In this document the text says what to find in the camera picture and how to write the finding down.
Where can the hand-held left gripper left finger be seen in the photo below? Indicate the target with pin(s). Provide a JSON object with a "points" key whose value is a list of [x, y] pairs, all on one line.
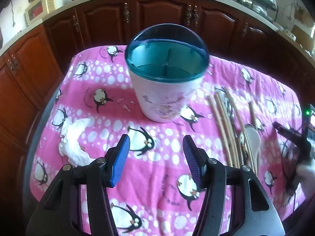
{"points": [[120, 159]]}

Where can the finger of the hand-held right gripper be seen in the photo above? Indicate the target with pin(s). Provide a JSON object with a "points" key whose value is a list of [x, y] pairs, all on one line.
{"points": [[289, 131], [296, 167]]}

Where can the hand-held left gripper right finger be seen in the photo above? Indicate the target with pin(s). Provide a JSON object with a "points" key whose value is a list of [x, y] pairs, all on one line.
{"points": [[193, 159]]}

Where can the white ceramic spoon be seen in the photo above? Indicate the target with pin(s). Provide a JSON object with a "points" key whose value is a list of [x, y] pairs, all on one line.
{"points": [[253, 139]]}

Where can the metal fork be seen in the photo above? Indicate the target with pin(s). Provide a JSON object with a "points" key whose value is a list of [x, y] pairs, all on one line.
{"points": [[242, 137], [230, 108]]}

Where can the white utensil holder teal rim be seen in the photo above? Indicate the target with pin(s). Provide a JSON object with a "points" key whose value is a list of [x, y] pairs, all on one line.
{"points": [[162, 98]]}

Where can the pink penguin print blanket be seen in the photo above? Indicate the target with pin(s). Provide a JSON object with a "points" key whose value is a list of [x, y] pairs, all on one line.
{"points": [[157, 137]]}

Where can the crumpled white tissue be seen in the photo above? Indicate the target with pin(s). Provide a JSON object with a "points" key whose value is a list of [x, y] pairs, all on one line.
{"points": [[73, 140]]}

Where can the wooden cutting board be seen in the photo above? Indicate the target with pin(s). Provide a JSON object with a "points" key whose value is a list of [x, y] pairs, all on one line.
{"points": [[301, 35]]}

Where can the patterned white bowl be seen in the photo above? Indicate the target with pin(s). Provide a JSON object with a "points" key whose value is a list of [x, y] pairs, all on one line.
{"points": [[290, 34]]}

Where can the black dish rack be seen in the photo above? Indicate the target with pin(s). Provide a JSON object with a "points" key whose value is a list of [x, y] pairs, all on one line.
{"points": [[258, 3]]}

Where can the wooden lower kitchen cabinets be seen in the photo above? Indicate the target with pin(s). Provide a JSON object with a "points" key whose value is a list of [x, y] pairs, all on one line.
{"points": [[103, 22]]}

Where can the cream microwave oven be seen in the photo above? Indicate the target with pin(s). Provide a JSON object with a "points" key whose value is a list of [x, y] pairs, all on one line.
{"points": [[40, 6]]}

